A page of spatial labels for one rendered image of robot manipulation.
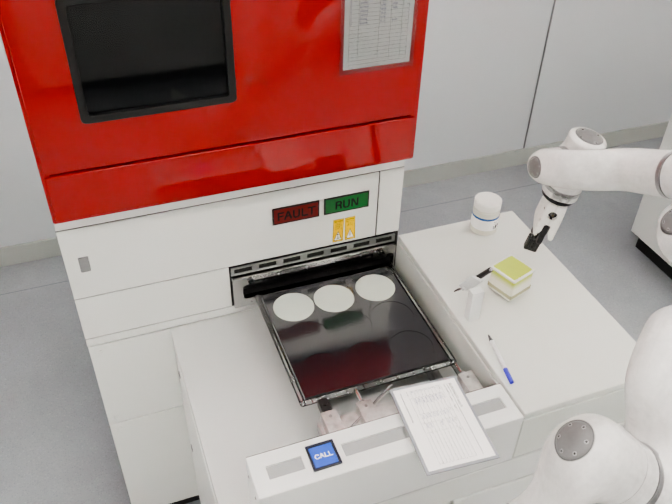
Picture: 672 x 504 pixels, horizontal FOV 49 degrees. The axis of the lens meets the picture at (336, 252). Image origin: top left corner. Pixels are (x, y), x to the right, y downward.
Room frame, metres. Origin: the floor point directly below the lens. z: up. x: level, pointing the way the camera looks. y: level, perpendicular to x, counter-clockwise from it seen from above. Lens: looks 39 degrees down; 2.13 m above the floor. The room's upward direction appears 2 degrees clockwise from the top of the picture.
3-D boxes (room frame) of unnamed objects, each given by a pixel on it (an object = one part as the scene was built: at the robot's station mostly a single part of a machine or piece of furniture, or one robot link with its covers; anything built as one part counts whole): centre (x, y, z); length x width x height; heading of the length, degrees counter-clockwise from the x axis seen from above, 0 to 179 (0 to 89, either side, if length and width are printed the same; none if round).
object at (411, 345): (1.24, -0.04, 0.90); 0.34 x 0.34 x 0.01; 21
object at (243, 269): (1.43, 0.05, 0.96); 0.44 x 0.01 x 0.02; 111
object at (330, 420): (0.94, -0.01, 0.89); 0.08 x 0.03 x 0.03; 21
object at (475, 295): (1.23, -0.31, 1.03); 0.06 x 0.04 x 0.13; 21
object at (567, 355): (1.29, -0.44, 0.89); 0.62 x 0.35 x 0.14; 21
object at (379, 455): (0.88, -0.11, 0.89); 0.55 x 0.09 x 0.14; 111
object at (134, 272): (1.38, 0.22, 1.02); 0.82 x 0.03 x 0.40; 111
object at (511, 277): (1.31, -0.42, 1.00); 0.07 x 0.07 x 0.07; 40
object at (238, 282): (1.43, 0.05, 0.89); 0.44 x 0.02 x 0.10; 111
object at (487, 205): (1.55, -0.39, 1.01); 0.07 x 0.07 x 0.10
